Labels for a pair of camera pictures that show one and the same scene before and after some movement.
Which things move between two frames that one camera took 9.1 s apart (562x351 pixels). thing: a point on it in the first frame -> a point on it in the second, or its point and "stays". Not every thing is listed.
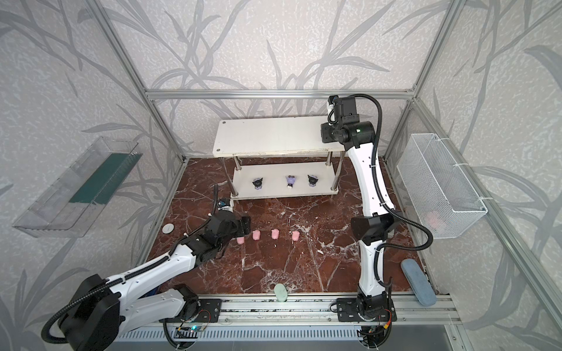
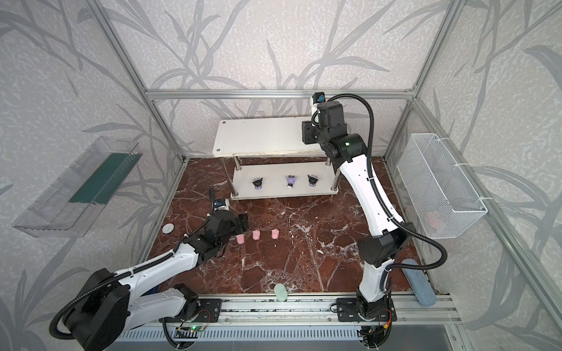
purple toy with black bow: [290, 180] stays
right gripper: [323, 133] -> [306, 127]
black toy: [257, 183] stays
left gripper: [244, 229] stays
